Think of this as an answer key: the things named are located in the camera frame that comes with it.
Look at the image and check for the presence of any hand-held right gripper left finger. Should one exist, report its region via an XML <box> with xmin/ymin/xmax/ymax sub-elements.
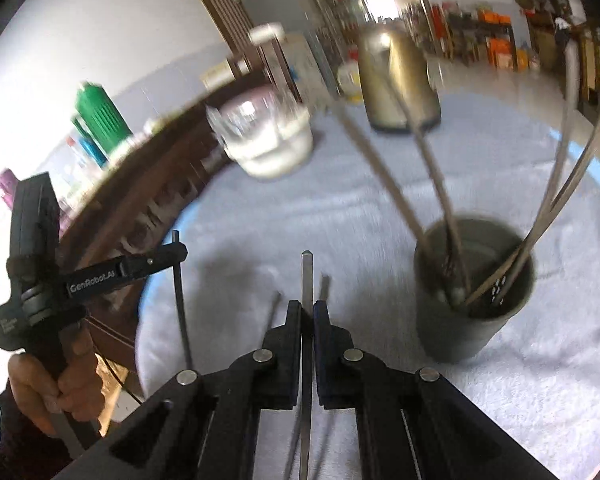
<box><xmin>55</xmin><ymin>300</ymin><xmax>304</xmax><ymax>480</ymax></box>

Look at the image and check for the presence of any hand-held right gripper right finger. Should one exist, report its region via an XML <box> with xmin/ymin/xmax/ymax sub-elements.
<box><xmin>313</xmin><ymin>300</ymin><xmax>561</xmax><ymax>480</ymax></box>

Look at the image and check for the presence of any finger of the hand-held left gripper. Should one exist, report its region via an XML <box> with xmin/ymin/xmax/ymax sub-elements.
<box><xmin>117</xmin><ymin>242</ymin><xmax>189</xmax><ymax>282</ymax></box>

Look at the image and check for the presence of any metal utensil holder cup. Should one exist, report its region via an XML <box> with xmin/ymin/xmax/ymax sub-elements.
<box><xmin>412</xmin><ymin>214</ymin><xmax>537</xmax><ymax>364</ymax></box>

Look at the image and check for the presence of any person's left forearm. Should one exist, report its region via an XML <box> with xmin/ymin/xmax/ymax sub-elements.
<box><xmin>0</xmin><ymin>392</ymin><xmax>83</xmax><ymax>477</ymax></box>

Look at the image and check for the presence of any person's left hand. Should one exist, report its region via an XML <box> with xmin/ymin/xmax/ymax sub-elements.
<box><xmin>7</xmin><ymin>322</ymin><xmax>107</xmax><ymax>433</ymax></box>

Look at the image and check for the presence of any purple water bottle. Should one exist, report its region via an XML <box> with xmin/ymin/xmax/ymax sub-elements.
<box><xmin>0</xmin><ymin>168</ymin><xmax>20</xmax><ymax>212</ymax></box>

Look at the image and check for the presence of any carved wooden sideboard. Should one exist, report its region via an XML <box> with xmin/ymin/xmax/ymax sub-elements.
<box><xmin>55</xmin><ymin>92</ymin><xmax>242</xmax><ymax>361</ymax></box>

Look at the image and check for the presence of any grey tablecloth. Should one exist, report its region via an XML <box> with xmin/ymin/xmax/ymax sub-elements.
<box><xmin>135</xmin><ymin>87</ymin><xmax>600</xmax><ymax>480</ymax></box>

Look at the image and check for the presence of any green thermos jug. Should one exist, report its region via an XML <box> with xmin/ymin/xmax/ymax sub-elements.
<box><xmin>72</xmin><ymin>82</ymin><xmax>134</xmax><ymax>155</ymax></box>

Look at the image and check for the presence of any white bowl with plastic bag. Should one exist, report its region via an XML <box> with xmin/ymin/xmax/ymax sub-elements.
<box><xmin>205</xmin><ymin>85</ymin><xmax>315</xmax><ymax>181</ymax></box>

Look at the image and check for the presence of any white and blue cardboard box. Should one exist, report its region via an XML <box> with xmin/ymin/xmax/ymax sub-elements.
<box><xmin>284</xmin><ymin>34</ymin><xmax>327</xmax><ymax>107</ymax></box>

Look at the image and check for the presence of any gold electric kettle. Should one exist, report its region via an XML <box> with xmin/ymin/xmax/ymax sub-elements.
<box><xmin>357</xmin><ymin>27</ymin><xmax>442</xmax><ymax>134</ymax></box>

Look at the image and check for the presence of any grey refrigerator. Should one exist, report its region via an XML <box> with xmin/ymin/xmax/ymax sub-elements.
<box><xmin>234</xmin><ymin>0</ymin><xmax>332</xmax><ymax>107</ymax></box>

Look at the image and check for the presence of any blue table cover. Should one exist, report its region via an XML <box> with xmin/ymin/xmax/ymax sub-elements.
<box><xmin>139</xmin><ymin>124</ymin><xmax>600</xmax><ymax>311</ymax></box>

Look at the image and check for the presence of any dark wooden side table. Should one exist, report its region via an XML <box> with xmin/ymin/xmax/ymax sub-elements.
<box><xmin>444</xmin><ymin>11</ymin><xmax>519</xmax><ymax>69</ymax></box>

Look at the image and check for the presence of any wooden stair railing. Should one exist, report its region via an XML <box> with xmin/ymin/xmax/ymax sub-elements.
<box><xmin>554</xmin><ymin>14</ymin><xmax>600</xmax><ymax>127</ymax></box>

